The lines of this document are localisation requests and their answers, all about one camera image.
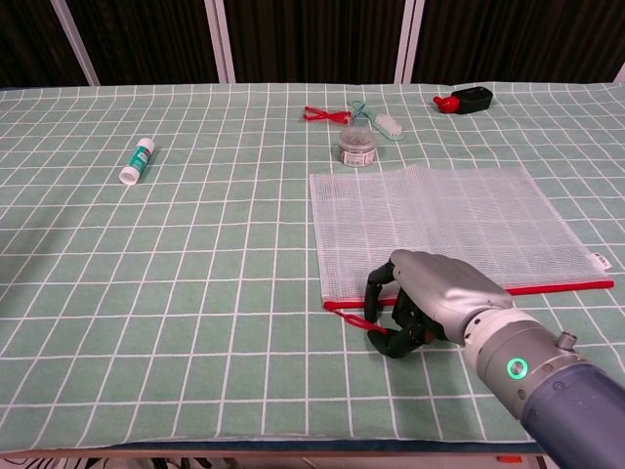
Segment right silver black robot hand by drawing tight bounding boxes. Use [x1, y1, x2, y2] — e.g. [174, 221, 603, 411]
[363, 248, 515, 361]

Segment white mesh zipper pouch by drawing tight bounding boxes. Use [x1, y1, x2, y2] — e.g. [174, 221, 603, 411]
[309, 164, 615, 311]

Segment red tie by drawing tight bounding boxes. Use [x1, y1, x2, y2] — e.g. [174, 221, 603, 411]
[333, 308, 390, 336]

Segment clear round pin jar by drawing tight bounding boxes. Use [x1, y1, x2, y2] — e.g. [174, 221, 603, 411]
[338, 126, 378, 168]

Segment green white-bristle brush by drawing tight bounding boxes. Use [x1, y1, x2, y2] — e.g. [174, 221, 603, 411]
[352, 100, 406, 143]

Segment black bottle with red cap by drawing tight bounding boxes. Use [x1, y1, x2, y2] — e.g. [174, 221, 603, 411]
[432, 85, 494, 116]

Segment red plastic clip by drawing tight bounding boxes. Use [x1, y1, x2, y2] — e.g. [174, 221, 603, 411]
[303, 105, 352, 125]

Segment green white checked tablecloth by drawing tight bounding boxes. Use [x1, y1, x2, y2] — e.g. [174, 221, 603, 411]
[0, 81, 625, 453]

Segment green white glue stick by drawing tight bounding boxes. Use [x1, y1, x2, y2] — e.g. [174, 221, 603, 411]
[118, 137, 157, 187]

